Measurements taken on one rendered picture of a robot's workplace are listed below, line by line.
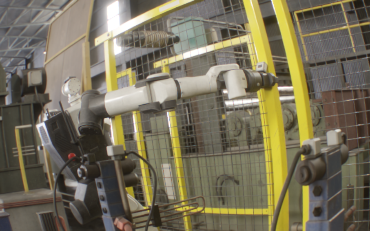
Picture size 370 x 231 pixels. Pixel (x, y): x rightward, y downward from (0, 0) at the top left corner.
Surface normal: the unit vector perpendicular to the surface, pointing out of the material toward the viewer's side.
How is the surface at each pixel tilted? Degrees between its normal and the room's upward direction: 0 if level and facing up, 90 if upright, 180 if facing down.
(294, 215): 90
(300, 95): 90
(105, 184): 90
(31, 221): 90
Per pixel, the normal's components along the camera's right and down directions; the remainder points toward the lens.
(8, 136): 0.65, -0.11
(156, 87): -0.49, 0.10
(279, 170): -0.74, 0.10
